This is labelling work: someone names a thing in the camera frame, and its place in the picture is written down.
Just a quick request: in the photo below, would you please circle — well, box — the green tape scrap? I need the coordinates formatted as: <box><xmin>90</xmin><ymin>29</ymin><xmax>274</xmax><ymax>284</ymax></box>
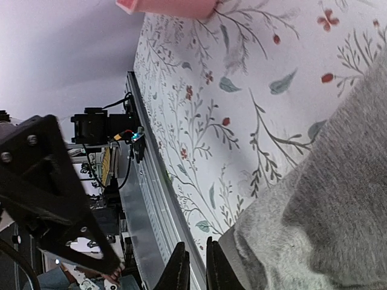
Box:
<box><xmin>166</xmin><ymin>172</ymin><xmax>174</xmax><ymax>183</ymax></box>

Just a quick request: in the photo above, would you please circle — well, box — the grey boxer underwear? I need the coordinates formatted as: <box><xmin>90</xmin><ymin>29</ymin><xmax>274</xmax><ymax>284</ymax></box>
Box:
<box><xmin>220</xmin><ymin>52</ymin><xmax>386</xmax><ymax>289</ymax></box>

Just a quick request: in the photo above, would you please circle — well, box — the pink divided organizer box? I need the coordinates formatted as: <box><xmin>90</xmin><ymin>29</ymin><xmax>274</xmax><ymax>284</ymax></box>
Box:
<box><xmin>115</xmin><ymin>0</ymin><xmax>218</xmax><ymax>19</ymax></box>

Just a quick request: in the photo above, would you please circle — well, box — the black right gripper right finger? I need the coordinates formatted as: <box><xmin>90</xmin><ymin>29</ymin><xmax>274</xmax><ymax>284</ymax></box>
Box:
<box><xmin>206</xmin><ymin>237</ymin><xmax>242</xmax><ymax>290</ymax></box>

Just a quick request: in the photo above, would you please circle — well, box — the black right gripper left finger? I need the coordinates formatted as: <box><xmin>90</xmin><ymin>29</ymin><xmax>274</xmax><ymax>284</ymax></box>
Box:
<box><xmin>154</xmin><ymin>242</ymin><xmax>190</xmax><ymax>290</ymax></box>

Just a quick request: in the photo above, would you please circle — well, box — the floral tablecloth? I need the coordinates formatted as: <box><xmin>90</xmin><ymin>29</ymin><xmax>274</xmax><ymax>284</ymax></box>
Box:
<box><xmin>134</xmin><ymin>0</ymin><xmax>386</xmax><ymax>254</ymax></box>

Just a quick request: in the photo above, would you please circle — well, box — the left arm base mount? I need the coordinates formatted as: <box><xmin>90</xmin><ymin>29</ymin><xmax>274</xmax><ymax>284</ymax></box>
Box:
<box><xmin>70</xmin><ymin>92</ymin><xmax>145</xmax><ymax>163</ymax></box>

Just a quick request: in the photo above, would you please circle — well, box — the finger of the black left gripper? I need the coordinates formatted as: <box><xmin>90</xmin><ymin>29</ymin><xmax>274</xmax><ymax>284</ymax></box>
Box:
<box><xmin>1</xmin><ymin>115</ymin><xmax>120</xmax><ymax>274</ymax></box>

